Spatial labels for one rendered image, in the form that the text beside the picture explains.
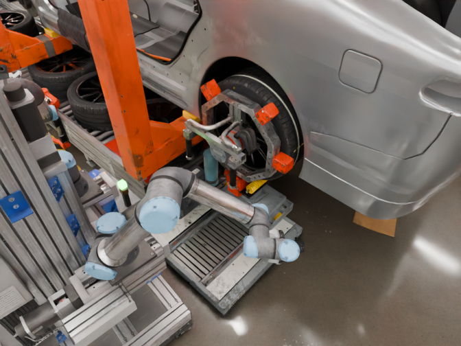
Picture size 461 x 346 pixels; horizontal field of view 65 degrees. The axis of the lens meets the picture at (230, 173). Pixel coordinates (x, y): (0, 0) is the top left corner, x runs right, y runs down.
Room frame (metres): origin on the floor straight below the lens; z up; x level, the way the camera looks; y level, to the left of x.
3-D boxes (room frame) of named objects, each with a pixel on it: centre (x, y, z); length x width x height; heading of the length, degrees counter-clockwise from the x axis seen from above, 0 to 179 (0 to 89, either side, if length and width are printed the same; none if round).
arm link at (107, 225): (0.88, 0.47, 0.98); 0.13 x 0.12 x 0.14; 178
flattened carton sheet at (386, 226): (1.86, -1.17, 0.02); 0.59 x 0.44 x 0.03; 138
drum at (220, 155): (1.59, 0.00, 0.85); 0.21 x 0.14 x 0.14; 138
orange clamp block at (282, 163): (1.44, -0.28, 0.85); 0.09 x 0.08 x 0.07; 48
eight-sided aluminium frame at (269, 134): (1.65, -0.04, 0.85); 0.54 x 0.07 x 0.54; 48
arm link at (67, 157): (1.26, 0.81, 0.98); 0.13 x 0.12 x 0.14; 117
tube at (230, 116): (1.62, 0.11, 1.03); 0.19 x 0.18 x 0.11; 138
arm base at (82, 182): (1.26, 0.80, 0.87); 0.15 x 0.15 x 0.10
